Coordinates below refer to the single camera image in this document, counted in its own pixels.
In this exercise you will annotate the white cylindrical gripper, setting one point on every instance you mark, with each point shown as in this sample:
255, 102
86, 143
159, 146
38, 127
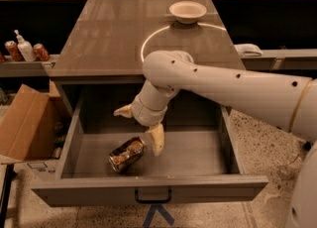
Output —
148, 114

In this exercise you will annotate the crushed orange soda can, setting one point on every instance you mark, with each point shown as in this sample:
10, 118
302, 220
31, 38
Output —
127, 154

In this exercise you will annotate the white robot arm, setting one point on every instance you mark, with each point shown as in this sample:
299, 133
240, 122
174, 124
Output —
284, 101

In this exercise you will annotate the open grey top drawer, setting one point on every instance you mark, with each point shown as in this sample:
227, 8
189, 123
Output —
199, 162

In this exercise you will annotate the grey cabinet with counter top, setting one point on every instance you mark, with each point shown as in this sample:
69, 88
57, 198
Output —
111, 38

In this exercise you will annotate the red soda can right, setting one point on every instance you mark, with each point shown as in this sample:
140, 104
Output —
41, 52

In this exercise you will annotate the red soda can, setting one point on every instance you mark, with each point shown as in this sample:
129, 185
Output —
13, 50
41, 52

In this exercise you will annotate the red soda can left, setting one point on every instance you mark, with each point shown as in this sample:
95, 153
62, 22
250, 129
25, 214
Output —
13, 50

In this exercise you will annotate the brown cardboard box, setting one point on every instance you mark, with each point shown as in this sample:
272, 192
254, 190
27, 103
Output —
30, 125

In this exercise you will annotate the white paper bowl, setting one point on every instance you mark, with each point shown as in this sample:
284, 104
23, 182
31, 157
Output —
187, 12

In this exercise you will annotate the folded white cloth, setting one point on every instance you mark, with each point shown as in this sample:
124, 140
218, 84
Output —
248, 50

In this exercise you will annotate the grey side shelf left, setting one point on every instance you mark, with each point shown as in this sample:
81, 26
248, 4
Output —
11, 68

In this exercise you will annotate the grey side shelf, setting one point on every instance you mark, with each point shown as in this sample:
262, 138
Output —
11, 68
282, 60

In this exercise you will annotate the white pump bottle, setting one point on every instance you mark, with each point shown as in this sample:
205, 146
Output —
25, 48

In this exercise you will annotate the black pole at left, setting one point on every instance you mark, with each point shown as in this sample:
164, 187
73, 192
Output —
5, 193

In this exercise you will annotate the grey side shelf right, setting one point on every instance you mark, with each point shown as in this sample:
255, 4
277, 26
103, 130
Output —
282, 60

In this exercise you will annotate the black drawer handle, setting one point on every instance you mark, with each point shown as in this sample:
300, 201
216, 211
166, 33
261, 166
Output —
153, 195

